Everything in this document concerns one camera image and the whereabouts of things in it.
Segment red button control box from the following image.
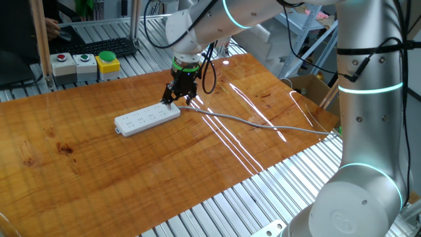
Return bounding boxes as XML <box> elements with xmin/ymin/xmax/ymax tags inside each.
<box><xmin>49</xmin><ymin>52</ymin><xmax>78</xmax><ymax>86</ymax></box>

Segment wood grain table mat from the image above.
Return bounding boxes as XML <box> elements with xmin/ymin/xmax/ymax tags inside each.
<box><xmin>0</xmin><ymin>53</ymin><xmax>339</xmax><ymax>237</ymax></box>

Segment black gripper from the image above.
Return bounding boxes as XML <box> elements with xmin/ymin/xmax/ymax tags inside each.
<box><xmin>160</xmin><ymin>69</ymin><xmax>200</xmax><ymax>107</ymax></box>

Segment cardboard box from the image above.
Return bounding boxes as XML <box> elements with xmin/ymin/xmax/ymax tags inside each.
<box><xmin>282</xmin><ymin>74</ymin><xmax>343</xmax><ymax>119</ymax></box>

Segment person in black clothing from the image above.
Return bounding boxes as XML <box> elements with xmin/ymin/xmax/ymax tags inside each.
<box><xmin>0</xmin><ymin>0</ymin><xmax>42</xmax><ymax>88</ymax></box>

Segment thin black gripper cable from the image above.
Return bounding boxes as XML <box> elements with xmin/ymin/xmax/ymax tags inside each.
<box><xmin>200</xmin><ymin>41</ymin><xmax>218</xmax><ymax>95</ymax></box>

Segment person's bare hand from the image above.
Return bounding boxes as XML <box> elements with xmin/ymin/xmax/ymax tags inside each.
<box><xmin>45</xmin><ymin>18</ymin><xmax>62</xmax><ymax>40</ymax></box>

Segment white foam blocks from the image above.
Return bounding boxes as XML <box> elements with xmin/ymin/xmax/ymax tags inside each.
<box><xmin>232</xmin><ymin>22</ymin><xmax>297</xmax><ymax>72</ymax></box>

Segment grey power strip cable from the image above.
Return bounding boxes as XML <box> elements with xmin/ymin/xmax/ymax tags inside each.
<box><xmin>178</xmin><ymin>105</ymin><xmax>343</xmax><ymax>136</ymax></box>

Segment hanging green fabric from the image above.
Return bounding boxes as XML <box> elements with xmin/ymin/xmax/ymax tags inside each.
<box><xmin>74</xmin><ymin>0</ymin><xmax>95</xmax><ymax>19</ymax></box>

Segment aluminium frame post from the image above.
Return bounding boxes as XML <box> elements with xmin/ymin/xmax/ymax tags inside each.
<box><xmin>129</xmin><ymin>0</ymin><xmax>143</xmax><ymax>47</ymax></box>
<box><xmin>29</xmin><ymin>0</ymin><xmax>56</xmax><ymax>90</ymax></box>
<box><xmin>319</xmin><ymin>77</ymin><xmax>341</xmax><ymax>110</ymax></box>

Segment aluminium frame crossbar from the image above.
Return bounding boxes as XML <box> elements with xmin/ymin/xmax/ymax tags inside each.
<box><xmin>51</xmin><ymin>13</ymin><xmax>167</xmax><ymax>30</ymax></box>

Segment black computer mouse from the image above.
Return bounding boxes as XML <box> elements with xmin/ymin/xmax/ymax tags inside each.
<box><xmin>57</xmin><ymin>30</ymin><xmax>73</xmax><ymax>43</ymax></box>

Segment black keyboard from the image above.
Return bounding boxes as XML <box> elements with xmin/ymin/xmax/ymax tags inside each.
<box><xmin>49</xmin><ymin>37</ymin><xmax>138</xmax><ymax>59</ymax></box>

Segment yellow box green mushroom button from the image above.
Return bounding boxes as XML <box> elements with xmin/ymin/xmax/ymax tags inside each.
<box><xmin>95</xmin><ymin>50</ymin><xmax>121</xmax><ymax>81</ymax></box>

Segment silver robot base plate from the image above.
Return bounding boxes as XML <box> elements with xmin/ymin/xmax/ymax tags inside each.
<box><xmin>249</xmin><ymin>219</ymin><xmax>287</xmax><ymax>237</ymax></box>

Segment white power strip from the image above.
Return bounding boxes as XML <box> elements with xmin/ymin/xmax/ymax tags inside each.
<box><xmin>114</xmin><ymin>101</ymin><xmax>182</xmax><ymax>138</ymax></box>

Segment black velcro strap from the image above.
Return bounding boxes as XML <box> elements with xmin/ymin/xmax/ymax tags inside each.
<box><xmin>335</xmin><ymin>39</ymin><xmax>421</xmax><ymax>56</ymax></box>

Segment grey metal shelf rack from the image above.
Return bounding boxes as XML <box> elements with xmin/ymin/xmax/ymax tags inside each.
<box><xmin>272</xmin><ymin>9</ymin><xmax>339</xmax><ymax>80</ymax></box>

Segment small green button control box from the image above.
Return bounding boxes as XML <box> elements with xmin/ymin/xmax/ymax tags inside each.
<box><xmin>72</xmin><ymin>53</ymin><xmax>99</xmax><ymax>82</ymax></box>

